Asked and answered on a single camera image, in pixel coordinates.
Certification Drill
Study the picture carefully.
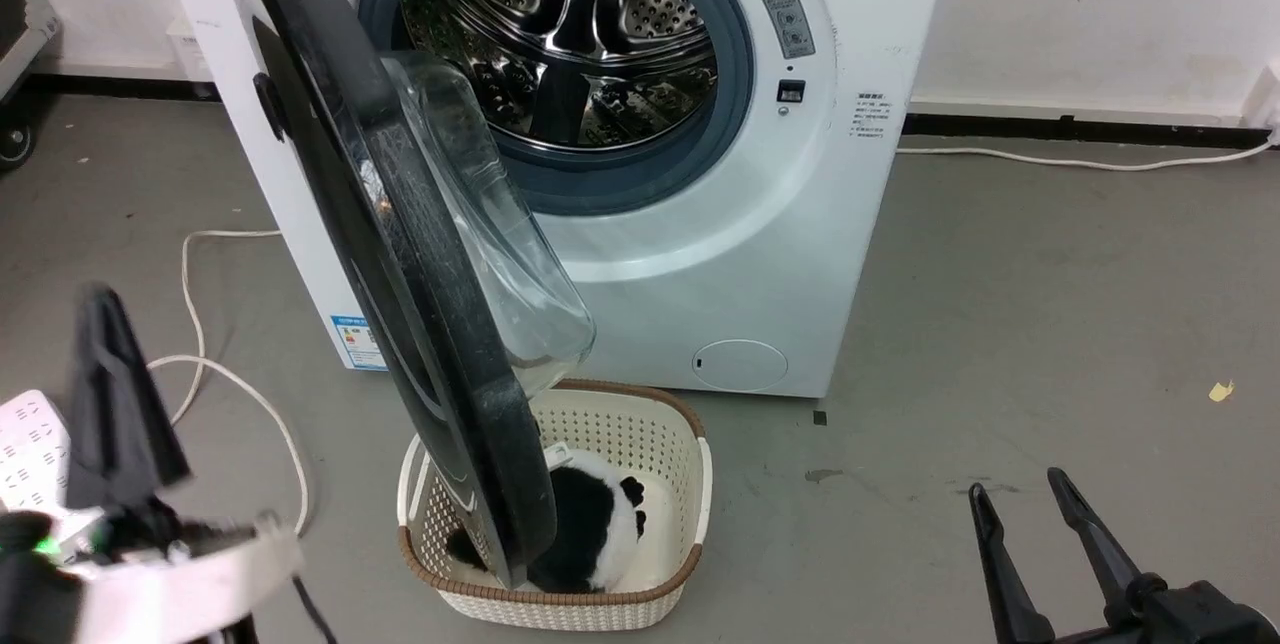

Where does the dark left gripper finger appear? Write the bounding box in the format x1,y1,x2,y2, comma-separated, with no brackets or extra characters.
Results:
64,284,193,512

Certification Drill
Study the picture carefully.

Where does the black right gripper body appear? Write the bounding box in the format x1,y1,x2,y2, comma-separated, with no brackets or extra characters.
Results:
1058,580,1280,644

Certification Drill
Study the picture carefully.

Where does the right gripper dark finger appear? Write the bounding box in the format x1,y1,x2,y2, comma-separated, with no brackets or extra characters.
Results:
1046,468,1168,626
967,483,1057,644

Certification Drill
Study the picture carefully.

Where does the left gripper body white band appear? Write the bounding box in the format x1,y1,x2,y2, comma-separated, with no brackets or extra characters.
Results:
0,500,306,644

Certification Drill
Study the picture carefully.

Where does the black round glass washer door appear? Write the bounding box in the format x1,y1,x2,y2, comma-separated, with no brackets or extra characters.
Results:
222,0,598,591

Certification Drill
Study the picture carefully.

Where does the white front-load washing machine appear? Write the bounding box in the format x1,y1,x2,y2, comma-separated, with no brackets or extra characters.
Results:
150,0,956,400

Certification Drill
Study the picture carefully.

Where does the grey rubber door seal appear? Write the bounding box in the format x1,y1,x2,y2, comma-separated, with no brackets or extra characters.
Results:
357,0,755,217

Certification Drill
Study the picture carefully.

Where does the white power strip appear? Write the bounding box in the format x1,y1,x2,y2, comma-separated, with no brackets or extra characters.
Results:
0,389,103,547

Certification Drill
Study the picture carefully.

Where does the blue energy label sticker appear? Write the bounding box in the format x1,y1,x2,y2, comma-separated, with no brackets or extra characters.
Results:
331,314,389,372

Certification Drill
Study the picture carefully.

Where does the round white filter cover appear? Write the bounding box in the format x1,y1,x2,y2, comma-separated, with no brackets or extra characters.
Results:
692,339,789,392

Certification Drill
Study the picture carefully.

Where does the cream woven plastic laundry basket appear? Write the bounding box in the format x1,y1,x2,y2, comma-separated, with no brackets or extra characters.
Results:
397,379,714,632

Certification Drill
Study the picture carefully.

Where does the grey wheeled equipment case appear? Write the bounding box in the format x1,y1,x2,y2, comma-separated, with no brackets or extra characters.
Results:
0,0,62,174

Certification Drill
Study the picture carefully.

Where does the black and white panda plush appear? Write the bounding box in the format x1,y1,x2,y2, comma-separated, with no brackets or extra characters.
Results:
445,449,649,595

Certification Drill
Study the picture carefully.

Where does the small printed text label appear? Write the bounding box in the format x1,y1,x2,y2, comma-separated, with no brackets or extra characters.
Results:
850,92,890,140

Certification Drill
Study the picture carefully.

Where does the grey warning sticker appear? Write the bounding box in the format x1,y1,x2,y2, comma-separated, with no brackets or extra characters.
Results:
752,0,817,60

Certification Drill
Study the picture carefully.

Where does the stainless steel washer drum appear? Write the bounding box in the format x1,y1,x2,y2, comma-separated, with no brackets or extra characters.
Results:
400,0,719,151

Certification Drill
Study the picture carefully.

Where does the white power cable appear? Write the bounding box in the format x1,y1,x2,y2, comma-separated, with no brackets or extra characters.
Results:
895,129,1280,172
146,228,312,538

